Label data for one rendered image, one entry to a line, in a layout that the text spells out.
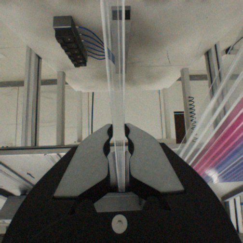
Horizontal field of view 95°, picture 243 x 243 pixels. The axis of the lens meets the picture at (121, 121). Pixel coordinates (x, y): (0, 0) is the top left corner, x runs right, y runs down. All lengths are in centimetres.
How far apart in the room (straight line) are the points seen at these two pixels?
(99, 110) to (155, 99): 96
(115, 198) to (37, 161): 19
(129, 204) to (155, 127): 170
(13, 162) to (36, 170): 4
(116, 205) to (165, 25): 52
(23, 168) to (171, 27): 53
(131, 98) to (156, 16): 160
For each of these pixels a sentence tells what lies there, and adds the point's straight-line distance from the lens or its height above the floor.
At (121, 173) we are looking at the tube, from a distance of 22.
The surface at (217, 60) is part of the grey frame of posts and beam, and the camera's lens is 64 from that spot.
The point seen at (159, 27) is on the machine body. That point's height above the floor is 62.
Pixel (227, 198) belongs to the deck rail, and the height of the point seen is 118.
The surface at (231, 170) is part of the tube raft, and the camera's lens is 33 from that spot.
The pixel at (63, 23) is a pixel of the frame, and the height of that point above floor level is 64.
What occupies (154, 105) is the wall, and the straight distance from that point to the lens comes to 200.
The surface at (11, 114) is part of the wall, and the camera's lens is 262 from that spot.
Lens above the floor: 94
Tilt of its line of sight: 5 degrees down
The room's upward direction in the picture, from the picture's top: 178 degrees clockwise
